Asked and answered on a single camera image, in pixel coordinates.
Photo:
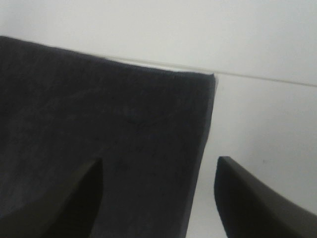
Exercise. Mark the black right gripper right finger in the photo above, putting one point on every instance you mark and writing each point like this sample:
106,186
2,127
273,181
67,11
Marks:
250,209

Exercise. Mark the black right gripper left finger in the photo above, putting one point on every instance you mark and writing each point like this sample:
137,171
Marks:
67,210

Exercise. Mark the dark grey towel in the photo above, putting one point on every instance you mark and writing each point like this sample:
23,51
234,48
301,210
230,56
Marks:
60,109

